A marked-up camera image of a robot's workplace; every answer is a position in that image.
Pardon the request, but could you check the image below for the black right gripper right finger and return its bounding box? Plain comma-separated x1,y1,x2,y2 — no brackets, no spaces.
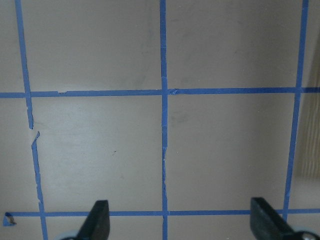
250,197,320,240

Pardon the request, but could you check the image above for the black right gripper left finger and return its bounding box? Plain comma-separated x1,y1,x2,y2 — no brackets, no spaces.
53,199,111,240

